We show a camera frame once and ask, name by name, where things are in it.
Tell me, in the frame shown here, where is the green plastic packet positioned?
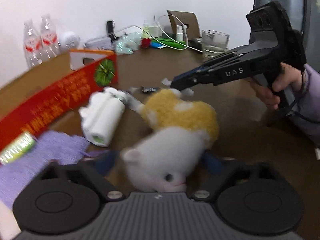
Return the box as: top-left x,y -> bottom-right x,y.
150,38 -> 187,50

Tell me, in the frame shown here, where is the white spray bottle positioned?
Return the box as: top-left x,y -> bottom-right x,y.
176,25 -> 184,42

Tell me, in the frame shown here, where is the white round speaker robot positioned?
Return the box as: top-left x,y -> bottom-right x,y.
59,31 -> 80,51

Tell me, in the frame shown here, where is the brown cardboard piece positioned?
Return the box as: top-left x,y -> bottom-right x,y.
167,10 -> 201,40

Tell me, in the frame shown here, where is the teal crumpled plastic bag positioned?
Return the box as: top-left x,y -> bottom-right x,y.
113,32 -> 142,55

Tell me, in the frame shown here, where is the purple sleeve forearm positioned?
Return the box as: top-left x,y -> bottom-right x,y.
292,63 -> 320,160

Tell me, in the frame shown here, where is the dark monitor screen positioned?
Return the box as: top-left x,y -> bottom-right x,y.
253,0 -> 320,72

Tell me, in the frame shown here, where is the water bottle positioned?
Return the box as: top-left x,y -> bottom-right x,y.
40,14 -> 60,59
23,20 -> 42,68

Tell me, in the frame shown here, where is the left water bottle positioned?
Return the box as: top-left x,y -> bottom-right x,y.
23,20 -> 42,68

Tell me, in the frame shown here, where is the right water bottle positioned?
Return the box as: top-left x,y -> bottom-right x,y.
40,14 -> 60,59

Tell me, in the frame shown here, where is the person's right hand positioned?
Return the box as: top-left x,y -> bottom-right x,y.
247,62 -> 305,110

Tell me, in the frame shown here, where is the yellow white plush toy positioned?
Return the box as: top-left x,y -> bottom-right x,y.
120,89 -> 219,192

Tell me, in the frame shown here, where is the white water filter device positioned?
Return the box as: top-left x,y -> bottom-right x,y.
79,87 -> 142,147

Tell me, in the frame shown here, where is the red small object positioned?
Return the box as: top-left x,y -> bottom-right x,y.
140,38 -> 151,49

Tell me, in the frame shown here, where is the white cable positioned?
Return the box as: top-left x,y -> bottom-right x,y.
113,14 -> 205,54

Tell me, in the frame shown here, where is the red orange cardboard box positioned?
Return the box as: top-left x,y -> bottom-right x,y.
1,49 -> 118,150

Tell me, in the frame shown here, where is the clear glass cup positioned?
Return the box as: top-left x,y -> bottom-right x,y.
202,30 -> 229,60

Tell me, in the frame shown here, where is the purple towel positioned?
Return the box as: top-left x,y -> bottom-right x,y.
0,131 -> 107,209

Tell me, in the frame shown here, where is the small black wrapper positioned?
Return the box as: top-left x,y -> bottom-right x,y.
140,87 -> 160,94

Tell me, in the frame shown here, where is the white tissue pack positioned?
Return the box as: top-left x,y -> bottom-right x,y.
0,201 -> 21,240

